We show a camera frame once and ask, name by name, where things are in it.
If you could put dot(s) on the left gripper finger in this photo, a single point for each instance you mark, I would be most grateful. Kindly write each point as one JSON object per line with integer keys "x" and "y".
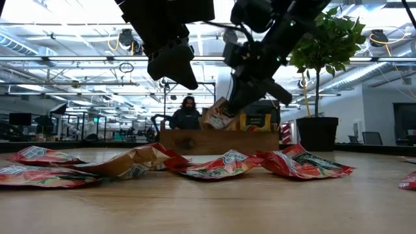
{"x": 172, "y": 65}

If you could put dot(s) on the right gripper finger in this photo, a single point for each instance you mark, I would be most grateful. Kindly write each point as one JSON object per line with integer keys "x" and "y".
{"x": 250, "y": 92}
{"x": 237, "y": 89}

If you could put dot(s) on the yellow tea packet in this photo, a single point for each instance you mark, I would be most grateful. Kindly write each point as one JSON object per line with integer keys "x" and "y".
{"x": 256, "y": 122}

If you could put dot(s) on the beige tea packet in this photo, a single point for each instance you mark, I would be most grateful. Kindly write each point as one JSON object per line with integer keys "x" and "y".
{"x": 216, "y": 118}
{"x": 130, "y": 162}

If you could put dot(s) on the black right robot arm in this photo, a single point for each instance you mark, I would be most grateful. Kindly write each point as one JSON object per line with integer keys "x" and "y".
{"x": 292, "y": 26}

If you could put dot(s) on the person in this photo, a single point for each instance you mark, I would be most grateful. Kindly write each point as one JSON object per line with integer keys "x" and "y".
{"x": 187, "y": 117}

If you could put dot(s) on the brown wooden compartment tray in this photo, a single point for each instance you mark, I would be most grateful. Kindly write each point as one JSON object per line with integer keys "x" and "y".
{"x": 221, "y": 141}

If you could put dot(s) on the green plant in black pot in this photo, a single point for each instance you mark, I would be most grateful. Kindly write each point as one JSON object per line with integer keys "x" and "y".
{"x": 328, "y": 42}

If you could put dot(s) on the grey office chair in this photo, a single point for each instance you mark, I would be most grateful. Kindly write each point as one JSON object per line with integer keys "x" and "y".
{"x": 372, "y": 138}

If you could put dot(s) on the black computer monitor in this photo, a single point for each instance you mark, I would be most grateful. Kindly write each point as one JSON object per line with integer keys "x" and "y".
{"x": 20, "y": 119}

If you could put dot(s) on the black gantry frame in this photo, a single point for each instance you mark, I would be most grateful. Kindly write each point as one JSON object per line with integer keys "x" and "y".
{"x": 190, "y": 83}

